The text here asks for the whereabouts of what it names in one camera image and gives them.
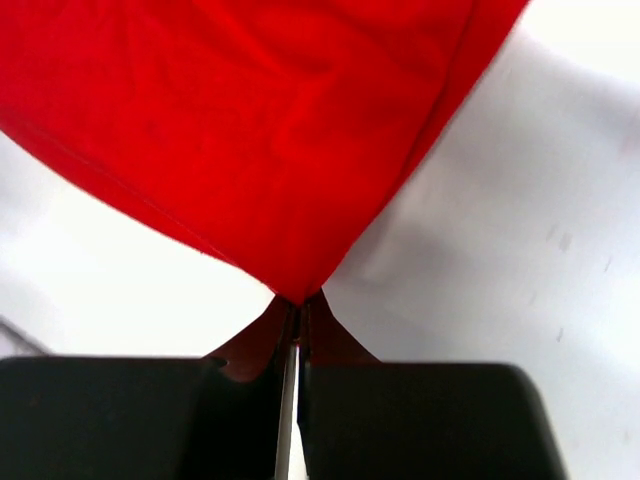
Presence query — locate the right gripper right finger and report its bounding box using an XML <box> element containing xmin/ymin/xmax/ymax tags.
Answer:
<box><xmin>298</xmin><ymin>293</ymin><xmax>566</xmax><ymax>479</ymax></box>

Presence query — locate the red t shirt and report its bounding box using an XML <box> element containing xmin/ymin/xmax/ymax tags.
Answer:
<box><xmin>1</xmin><ymin>1</ymin><xmax>525</xmax><ymax>303</ymax></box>

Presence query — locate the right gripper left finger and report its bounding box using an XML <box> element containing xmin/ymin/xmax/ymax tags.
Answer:
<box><xmin>1</xmin><ymin>298</ymin><xmax>295</xmax><ymax>479</ymax></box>

